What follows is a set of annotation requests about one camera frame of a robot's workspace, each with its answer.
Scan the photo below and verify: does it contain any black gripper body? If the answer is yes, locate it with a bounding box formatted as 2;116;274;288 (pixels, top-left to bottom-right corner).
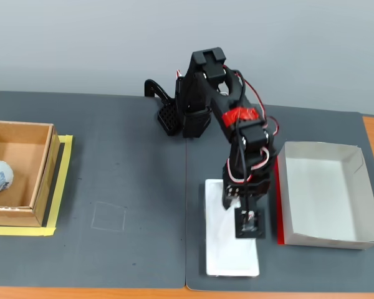
226;173;271;211

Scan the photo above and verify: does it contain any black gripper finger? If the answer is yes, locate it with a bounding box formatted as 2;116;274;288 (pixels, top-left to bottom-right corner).
223;183;242;211

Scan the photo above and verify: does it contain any white sandwich package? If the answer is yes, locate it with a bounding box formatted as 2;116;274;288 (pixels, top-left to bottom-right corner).
204;178;261;278

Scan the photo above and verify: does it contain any gray paper box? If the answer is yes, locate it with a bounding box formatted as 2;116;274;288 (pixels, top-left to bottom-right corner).
276;141;374;251

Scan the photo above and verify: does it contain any brown cardboard box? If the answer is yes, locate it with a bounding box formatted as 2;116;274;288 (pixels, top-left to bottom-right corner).
0;120;61;228

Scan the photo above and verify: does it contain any red sheet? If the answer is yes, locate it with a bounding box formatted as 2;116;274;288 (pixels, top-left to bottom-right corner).
276;154;289;246

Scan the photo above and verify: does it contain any red tape wrap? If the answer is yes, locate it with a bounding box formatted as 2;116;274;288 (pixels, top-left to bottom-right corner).
222;107;259;129

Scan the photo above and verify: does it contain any plain dark gray mat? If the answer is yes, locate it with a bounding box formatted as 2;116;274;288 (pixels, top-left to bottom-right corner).
185;102;374;293

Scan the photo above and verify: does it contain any black perforated block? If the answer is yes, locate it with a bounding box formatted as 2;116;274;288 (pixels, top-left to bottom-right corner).
156;102;181;137

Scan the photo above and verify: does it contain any dark gray mat chalk square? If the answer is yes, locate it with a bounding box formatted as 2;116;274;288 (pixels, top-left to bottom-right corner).
0;90;188;290

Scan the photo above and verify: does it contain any black table clamp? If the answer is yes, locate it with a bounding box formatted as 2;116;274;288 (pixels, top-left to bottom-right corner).
143;78;175;107

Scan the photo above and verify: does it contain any yellow masking tape strip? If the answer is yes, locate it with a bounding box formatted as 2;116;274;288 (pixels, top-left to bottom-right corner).
42;134;74;237
0;225;57;237

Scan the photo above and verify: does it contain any red white wire bundle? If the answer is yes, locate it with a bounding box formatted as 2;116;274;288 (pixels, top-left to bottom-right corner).
226;145;276;185

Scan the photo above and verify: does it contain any red servo wire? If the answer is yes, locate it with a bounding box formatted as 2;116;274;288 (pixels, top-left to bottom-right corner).
223;64;283;138

